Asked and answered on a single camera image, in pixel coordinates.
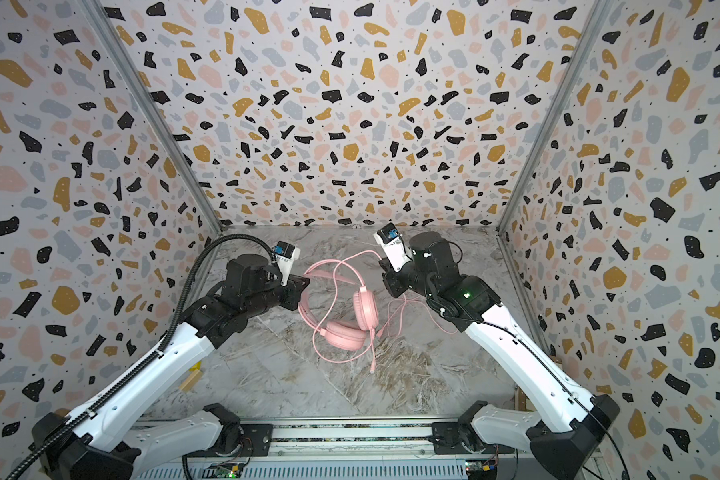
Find pink headphones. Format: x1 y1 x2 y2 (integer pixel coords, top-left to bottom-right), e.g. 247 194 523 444
298 275 380 352

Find left circuit board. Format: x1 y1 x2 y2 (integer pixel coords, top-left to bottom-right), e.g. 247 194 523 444
210 463 245 479

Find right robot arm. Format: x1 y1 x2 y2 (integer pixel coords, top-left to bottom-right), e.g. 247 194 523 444
375 223 620 479

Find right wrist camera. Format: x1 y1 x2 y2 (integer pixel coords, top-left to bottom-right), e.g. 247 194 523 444
374 223 411 272

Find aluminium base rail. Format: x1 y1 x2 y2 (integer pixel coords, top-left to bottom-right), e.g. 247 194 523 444
131 418 517 463

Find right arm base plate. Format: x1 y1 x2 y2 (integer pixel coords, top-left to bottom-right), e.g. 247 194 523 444
428 422 492 455

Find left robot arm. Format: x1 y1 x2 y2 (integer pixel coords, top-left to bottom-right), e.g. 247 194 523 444
31 254 310 479

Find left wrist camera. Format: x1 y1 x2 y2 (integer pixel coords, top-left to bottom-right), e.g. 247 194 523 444
273 241 301 286

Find right circuit board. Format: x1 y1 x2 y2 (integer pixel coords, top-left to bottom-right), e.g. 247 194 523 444
465 460 498 480

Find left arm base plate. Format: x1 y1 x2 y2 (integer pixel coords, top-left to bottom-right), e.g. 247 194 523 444
208 423 274 457

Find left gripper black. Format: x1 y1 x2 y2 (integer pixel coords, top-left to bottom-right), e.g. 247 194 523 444
246 272 312 319

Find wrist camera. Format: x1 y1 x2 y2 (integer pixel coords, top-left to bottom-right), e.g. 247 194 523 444
273 241 301 286
374 223 411 272

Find wooden block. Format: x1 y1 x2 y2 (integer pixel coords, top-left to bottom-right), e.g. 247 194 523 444
179 369 204 393

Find black corrugated cable conduit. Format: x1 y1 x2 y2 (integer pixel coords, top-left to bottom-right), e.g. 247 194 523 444
2 233 277 480

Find circuit board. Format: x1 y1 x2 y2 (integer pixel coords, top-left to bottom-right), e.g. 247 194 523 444
210 463 245 479
465 460 498 480

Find pink headphone cable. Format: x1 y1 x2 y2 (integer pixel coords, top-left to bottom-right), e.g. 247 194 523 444
308 248 457 374

